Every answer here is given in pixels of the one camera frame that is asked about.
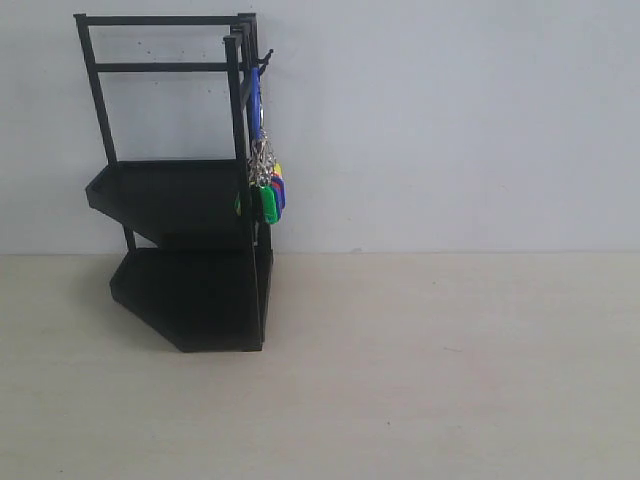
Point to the black two-tier metal rack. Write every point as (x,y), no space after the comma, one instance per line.
(198,231)

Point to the colourful key tag bunch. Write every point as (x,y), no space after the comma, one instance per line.
(267,165)

